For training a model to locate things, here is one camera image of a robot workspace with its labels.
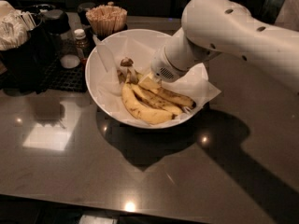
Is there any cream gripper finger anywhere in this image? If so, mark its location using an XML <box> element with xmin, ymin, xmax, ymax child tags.
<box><xmin>138</xmin><ymin>72</ymin><xmax>162</xmax><ymax>90</ymax></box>

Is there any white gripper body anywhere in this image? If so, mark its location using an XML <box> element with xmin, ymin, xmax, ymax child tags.
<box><xmin>151</xmin><ymin>47</ymin><xmax>187</xmax><ymax>82</ymax></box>

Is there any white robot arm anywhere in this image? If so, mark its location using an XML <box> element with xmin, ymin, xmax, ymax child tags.
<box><xmin>139</xmin><ymin>0</ymin><xmax>299</xmax><ymax>93</ymax></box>

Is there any middle yellow banana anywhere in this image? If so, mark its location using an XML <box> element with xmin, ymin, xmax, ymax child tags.
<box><xmin>131</xmin><ymin>84</ymin><xmax>182</xmax><ymax>116</ymax></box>

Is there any yellow banana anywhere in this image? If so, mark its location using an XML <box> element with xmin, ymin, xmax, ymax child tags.
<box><xmin>121</xmin><ymin>72</ymin><xmax>174</xmax><ymax>125</ymax></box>
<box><xmin>131</xmin><ymin>84</ymin><xmax>182</xmax><ymax>116</ymax></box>

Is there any left yellow banana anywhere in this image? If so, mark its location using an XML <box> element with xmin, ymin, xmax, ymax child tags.
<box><xmin>121</xmin><ymin>72</ymin><xmax>174</xmax><ymax>125</ymax></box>

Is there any white bowl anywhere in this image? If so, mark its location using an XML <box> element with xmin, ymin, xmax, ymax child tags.
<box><xmin>84</xmin><ymin>28</ymin><xmax>210</xmax><ymax>130</ymax></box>

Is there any white paper liner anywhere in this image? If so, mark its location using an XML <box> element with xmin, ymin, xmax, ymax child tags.
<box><xmin>93</xmin><ymin>35</ymin><xmax>222</xmax><ymax>126</ymax></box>

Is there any bundle of wooden stirrers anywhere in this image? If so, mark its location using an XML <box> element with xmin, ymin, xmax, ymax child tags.
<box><xmin>86</xmin><ymin>5</ymin><xmax>127</xmax><ymax>37</ymax></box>

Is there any small brown sauce bottle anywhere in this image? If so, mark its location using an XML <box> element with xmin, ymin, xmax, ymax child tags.
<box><xmin>74</xmin><ymin>29</ymin><xmax>91</xmax><ymax>63</ymax></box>

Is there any black rubber mesh mat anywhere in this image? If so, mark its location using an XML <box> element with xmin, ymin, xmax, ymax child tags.
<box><xmin>41</xmin><ymin>59</ymin><xmax>87</xmax><ymax>92</ymax></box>

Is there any dark jar behind stirrers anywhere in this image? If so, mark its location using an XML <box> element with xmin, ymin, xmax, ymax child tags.
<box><xmin>77</xmin><ymin>2</ymin><xmax>95</xmax><ymax>25</ymax></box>

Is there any black lidded glass shaker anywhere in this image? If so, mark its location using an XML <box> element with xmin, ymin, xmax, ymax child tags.
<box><xmin>43</xmin><ymin>9</ymin><xmax>80</xmax><ymax>69</ymax></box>

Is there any black caddy with napkins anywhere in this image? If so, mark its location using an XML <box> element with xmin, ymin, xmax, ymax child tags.
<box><xmin>0</xmin><ymin>0</ymin><xmax>56</xmax><ymax>93</ymax></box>

